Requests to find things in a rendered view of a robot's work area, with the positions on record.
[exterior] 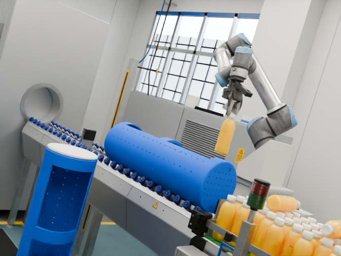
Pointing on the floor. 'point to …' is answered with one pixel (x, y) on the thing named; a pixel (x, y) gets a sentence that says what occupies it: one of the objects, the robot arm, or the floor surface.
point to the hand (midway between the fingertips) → (232, 115)
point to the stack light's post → (244, 238)
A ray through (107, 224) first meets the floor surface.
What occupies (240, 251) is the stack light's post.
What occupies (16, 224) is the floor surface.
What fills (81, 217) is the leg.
